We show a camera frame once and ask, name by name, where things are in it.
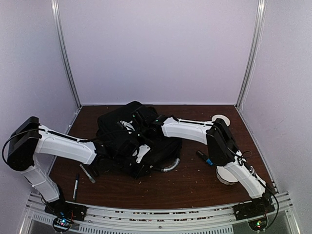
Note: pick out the black student bag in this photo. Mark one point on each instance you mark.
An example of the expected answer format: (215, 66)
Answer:
(163, 156)

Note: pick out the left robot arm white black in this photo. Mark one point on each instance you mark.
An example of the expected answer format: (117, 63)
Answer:
(32, 138)

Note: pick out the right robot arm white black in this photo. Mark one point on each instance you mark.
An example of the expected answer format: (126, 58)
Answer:
(223, 152)

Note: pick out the dark bowl white inside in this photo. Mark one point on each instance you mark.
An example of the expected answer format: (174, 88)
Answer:
(223, 117)

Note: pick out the blue cap black highlighter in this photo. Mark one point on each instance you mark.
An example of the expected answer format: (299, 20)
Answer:
(204, 157)

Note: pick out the pink cap black highlighter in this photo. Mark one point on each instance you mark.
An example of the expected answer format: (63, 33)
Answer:
(94, 171)

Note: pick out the white scalloped dish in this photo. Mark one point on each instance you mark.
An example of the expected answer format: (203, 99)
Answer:
(225, 176)

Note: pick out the dark blue pen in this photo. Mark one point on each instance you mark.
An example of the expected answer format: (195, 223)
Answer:
(76, 187)

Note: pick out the right aluminium wall post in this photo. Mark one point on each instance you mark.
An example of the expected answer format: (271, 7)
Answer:
(255, 43)

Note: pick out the aluminium wall post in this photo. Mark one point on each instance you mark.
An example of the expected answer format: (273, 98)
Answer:
(64, 54)
(255, 43)

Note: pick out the aluminium front rail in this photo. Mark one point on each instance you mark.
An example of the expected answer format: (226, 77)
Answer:
(206, 220)

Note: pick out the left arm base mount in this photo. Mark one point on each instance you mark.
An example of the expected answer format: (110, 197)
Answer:
(65, 216)

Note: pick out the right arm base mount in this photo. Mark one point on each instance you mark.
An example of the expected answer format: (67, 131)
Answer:
(255, 213)

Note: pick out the left aluminium wall post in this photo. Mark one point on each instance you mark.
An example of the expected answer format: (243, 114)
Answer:
(64, 54)

